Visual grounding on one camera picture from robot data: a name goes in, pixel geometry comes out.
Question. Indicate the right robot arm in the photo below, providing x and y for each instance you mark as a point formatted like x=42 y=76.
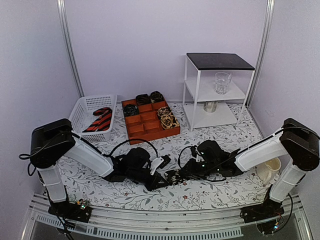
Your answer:
x=294 y=139

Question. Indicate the floral table mat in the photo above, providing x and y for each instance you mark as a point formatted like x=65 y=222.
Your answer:
x=214 y=193

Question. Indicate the rolled black patterned tie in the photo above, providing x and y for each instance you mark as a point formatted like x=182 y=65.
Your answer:
x=130 y=110

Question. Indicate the rolled dark olive tie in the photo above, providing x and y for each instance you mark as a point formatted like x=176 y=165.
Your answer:
x=156 y=97

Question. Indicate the black white floral tie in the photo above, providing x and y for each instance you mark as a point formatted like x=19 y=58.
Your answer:
x=172 y=178

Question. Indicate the front metal rail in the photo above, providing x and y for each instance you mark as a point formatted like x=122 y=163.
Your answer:
x=109 y=223

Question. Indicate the clear drinking glass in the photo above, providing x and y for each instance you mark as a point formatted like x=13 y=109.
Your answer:
x=222 y=82

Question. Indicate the left metal frame post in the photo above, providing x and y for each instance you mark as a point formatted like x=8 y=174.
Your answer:
x=62 y=13

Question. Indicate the red black striped tie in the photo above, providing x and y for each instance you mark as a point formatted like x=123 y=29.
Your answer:
x=103 y=122

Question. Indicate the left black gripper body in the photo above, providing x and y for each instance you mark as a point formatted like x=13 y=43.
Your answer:
x=149 y=185

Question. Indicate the metal frame post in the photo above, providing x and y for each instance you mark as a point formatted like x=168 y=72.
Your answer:
x=62 y=13
x=270 y=4

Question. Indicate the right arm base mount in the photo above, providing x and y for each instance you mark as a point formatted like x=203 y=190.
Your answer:
x=267 y=209

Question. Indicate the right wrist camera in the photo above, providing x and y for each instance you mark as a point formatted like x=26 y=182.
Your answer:
x=194 y=152

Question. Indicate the cream ceramic mug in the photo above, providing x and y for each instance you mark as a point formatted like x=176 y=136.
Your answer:
x=267 y=170

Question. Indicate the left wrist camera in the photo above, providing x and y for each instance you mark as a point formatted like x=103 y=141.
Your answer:
x=159 y=162

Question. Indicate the white plastic basket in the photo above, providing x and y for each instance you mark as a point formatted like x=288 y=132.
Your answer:
x=82 y=116

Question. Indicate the metal cup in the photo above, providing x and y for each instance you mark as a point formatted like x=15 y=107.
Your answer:
x=210 y=106

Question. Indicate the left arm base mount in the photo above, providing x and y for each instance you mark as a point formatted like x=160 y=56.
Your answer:
x=78 y=211

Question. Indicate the rolled beige patterned tie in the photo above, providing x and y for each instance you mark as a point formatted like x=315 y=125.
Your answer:
x=169 y=122

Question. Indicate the right metal frame post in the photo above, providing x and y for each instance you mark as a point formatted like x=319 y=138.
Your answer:
x=270 y=4

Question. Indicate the red wooden compartment tray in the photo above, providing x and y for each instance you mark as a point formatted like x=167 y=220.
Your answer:
x=146 y=125

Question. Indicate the rolled dark brown tie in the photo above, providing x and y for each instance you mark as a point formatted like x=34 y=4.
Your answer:
x=142 y=99

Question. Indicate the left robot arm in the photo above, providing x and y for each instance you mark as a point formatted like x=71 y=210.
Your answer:
x=51 y=142

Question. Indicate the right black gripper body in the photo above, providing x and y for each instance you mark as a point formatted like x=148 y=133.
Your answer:
x=201 y=172

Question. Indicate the white shelf black top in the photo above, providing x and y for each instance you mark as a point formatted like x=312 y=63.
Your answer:
x=208 y=80

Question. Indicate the rolled black beige tie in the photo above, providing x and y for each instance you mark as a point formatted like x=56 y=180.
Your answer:
x=164 y=111

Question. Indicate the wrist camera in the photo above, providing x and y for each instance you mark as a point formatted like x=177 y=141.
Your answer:
x=194 y=152
x=159 y=162

